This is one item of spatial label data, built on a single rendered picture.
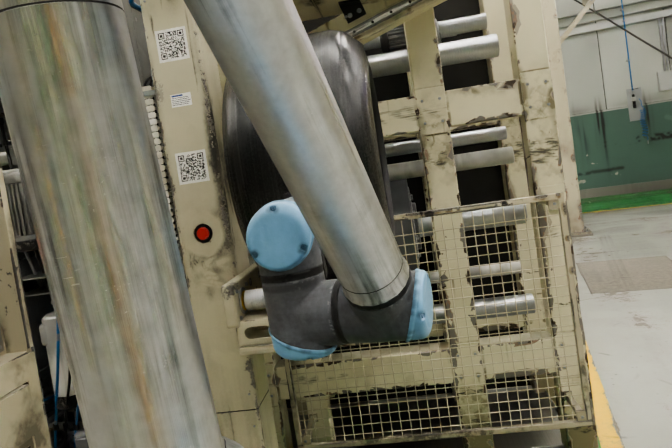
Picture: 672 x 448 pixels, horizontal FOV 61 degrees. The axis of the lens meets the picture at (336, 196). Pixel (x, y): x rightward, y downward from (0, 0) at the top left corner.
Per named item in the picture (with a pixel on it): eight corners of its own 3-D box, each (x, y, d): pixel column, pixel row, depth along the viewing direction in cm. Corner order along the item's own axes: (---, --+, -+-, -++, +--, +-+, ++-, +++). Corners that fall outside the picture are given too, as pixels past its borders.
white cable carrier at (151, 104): (169, 282, 139) (137, 87, 137) (177, 278, 144) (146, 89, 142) (187, 280, 139) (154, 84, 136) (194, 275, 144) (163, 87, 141)
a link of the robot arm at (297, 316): (339, 363, 75) (322, 271, 74) (262, 367, 79) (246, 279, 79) (361, 340, 84) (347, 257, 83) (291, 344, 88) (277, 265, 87)
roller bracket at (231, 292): (226, 330, 125) (219, 286, 125) (269, 288, 165) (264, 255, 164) (241, 328, 125) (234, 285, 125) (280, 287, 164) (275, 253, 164)
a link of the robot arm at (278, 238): (248, 281, 76) (235, 208, 76) (271, 265, 89) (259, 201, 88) (317, 271, 75) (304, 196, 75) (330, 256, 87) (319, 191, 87)
